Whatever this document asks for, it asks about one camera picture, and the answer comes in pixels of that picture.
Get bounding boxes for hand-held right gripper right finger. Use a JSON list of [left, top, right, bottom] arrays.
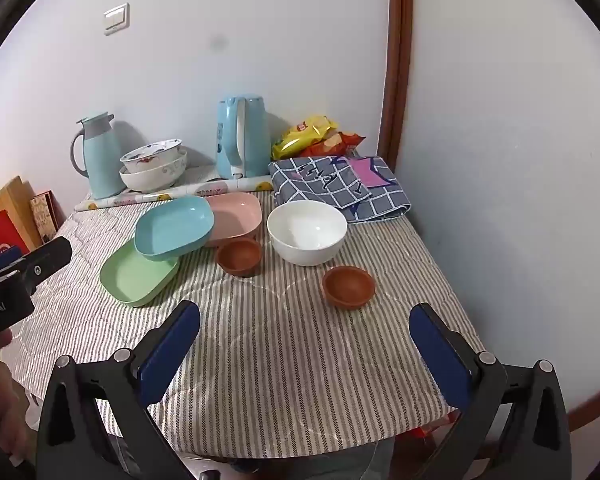
[[409, 302, 568, 480]]

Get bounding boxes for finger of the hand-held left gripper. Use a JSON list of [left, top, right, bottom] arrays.
[[19, 236, 74, 291], [0, 246, 23, 283]]

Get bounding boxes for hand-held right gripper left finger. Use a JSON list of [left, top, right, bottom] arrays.
[[35, 300, 203, 480]]

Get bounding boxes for green plastic plate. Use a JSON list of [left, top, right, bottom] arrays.
[[99, 237, 181, 308]]

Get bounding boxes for small brown bowl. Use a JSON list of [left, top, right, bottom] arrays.
[[322, 266, 376, 309], [215, 238, 263, 277]]

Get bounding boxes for blue plastic plate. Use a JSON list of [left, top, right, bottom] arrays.
[[134, 195, 215, 262]]

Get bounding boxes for pink plastic bowl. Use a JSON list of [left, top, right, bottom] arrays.
[[202, 192, 264, 248]]

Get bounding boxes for white ceramic bowl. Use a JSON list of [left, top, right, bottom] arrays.
[[267, 201, 348, 267]]

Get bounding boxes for red paper bag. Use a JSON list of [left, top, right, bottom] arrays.
[[0, 210, 31, 266]]

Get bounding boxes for grey striped quilted cloth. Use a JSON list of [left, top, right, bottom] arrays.
[[10, 192, 486, 461]]

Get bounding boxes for light blue thermos jug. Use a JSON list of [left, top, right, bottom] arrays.
[[70, 113, 127, 200]]

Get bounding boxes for large white swirl-patterned bowl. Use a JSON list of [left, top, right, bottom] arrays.
[[119, 149, 188, 192]]

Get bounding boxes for blue red floral bowl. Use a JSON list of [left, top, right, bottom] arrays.
[[119, 138, 183, 173]]

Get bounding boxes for fruit-print oilcloth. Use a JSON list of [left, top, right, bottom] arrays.
[[74, 162, 275, 212]]

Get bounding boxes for brown wooden baseboard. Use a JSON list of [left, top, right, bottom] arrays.
[[565, 390, 600, 433]]

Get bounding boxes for grey checked folded cloth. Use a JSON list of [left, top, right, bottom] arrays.
[[268, 155, 412, 224]]

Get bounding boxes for light blue electric kettle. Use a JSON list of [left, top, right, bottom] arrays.
[[215, 95, 272, 180]]

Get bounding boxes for red chip bag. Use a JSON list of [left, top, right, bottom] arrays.
[[300, 131, 366, 158]]

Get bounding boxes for yellow chip bag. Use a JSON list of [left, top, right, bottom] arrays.
[[271, 115, 339, 161]]

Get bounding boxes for brown picture frame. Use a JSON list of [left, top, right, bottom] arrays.
[[29, 190, 63, 246]]

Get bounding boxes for white wall light switch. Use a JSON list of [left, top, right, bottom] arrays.
[[103, 3, 130, 36]]

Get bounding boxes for brown wooden door frame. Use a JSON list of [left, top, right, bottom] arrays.
[[378, 0, 414, 173]]

